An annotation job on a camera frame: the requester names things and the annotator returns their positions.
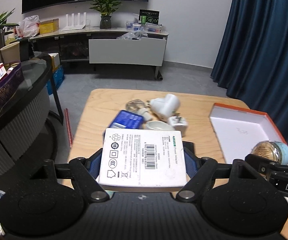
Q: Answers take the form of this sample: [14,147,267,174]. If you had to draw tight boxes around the white power adapter box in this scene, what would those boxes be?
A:
[97,128,187,192]

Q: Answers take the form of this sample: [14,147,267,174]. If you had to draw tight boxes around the toothpick jar light blue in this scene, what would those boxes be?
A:
[251,141,288,165]

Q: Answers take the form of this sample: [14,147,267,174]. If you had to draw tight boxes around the white plug-in vaporizer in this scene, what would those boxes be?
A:
[147,94,180,122]
[145,121,175,131]

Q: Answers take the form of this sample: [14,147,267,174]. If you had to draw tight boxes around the blue toothpaste box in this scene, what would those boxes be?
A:
[108,110,144,129]

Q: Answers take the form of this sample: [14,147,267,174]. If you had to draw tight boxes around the clear glass liquid bottle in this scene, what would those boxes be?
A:
[126,99,153,122]

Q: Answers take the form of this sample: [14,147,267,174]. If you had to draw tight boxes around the white cube charger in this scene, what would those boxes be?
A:
[167,115,188,137]

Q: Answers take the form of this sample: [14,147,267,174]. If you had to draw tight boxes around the red wrapped stick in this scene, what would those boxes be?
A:
[64,108,73,148]

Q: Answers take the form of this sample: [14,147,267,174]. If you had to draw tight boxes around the wooden table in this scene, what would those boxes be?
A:
[69,89,288,239]

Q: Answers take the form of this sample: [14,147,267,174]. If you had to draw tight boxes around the orange-rimmed white tray box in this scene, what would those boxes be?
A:
[208,102,288,212]

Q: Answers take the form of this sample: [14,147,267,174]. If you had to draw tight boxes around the round black glass table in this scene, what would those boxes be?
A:
[0,52,64,189]

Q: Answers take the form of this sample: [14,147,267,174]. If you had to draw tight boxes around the purple gift box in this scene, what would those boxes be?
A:
[0,62,24,112]

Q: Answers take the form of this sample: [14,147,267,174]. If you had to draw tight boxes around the white TV cabinet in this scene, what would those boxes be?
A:
[30,27,168,80]

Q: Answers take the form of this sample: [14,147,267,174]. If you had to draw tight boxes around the dark blue curtain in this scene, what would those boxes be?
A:
[211,0,288,144]

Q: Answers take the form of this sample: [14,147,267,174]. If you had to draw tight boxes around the white router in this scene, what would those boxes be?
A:
[61,12,87,31]

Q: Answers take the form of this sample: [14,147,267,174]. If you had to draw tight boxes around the yellow box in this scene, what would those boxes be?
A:
[39,18,59,35]

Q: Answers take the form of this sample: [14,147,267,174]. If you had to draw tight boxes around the white plastic bag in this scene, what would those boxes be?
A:
[16,15,40,38]

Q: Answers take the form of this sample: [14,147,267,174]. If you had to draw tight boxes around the black green display box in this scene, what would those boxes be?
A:
[139,9,160,25]

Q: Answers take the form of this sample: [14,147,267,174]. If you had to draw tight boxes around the potted green plant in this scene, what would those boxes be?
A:
[90,0,121,29]

